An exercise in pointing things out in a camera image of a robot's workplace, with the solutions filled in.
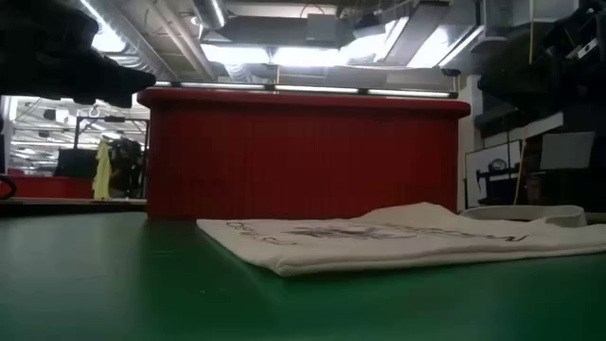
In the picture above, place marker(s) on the grey flat panel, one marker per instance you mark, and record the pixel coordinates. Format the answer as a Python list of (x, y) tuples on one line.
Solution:
[(566, 150)]

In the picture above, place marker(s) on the yellow hanging garment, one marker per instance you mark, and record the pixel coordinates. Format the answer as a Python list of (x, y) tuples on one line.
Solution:
[(102, 173)]

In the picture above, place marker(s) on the black stand with dial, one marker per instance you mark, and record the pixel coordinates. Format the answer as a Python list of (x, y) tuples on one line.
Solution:
[(497, 182)]

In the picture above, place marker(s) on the corrugated silver duct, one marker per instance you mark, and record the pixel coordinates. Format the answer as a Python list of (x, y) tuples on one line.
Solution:
[(137, 42)]

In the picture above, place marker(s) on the black ceiling camera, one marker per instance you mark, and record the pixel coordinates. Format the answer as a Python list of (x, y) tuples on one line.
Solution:
[(450, 72)]

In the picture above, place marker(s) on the grey ceiling box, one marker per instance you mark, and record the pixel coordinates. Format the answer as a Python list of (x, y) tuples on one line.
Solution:
[(321, 29)]

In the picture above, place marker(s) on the silver round duct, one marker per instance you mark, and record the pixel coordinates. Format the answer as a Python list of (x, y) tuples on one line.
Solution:
[(210, 13)]

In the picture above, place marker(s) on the black clothing rack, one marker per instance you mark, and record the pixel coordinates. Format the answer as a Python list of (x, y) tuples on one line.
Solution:
[(76, 137)]

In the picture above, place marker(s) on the dark hanging garment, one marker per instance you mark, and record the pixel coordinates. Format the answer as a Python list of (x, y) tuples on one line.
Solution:
[(127, 166)]

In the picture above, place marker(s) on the silver rectangular duct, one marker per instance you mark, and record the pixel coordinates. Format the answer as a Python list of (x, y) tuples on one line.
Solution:
[(426, 33)]

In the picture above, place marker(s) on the white printed t-shirt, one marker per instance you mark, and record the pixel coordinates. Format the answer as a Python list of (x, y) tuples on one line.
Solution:
[(379, 246)]

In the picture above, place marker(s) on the black monitor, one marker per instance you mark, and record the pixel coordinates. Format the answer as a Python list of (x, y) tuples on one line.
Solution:
[(76, 163)]

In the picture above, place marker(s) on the long LED light bar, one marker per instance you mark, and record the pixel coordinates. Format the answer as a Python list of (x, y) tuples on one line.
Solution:
[(312, 88)]

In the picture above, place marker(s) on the whiteboard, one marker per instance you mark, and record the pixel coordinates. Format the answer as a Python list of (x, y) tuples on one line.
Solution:
[(483, 189)]

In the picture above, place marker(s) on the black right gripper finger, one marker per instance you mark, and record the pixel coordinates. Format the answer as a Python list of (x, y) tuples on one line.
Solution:
[(521, 85)]

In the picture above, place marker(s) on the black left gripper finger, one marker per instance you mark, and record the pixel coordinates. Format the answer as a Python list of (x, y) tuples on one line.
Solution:
[(113, 80), (113, 100)]

